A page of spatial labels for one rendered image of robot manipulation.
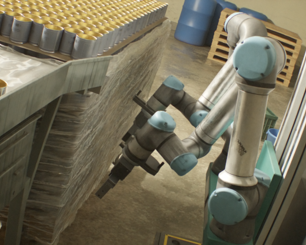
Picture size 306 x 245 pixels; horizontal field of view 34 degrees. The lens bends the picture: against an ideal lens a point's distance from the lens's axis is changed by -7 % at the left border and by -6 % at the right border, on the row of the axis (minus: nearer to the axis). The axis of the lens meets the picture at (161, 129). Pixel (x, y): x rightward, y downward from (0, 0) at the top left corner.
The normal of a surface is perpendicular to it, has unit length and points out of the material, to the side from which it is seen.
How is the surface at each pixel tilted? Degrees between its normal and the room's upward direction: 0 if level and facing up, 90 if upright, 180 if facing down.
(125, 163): 25
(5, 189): 90
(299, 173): 90
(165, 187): 0
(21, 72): 0
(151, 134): 90
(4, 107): 90
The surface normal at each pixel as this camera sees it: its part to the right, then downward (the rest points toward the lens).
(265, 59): -0.45, 0.04
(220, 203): -0.49, 0.29
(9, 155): 0.94, 0.32
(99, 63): 0.85, 0.39
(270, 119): 0.19, 0.38
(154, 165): 0.60, -0.66
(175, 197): 0.28, -0.90
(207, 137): -0.18, 0.42
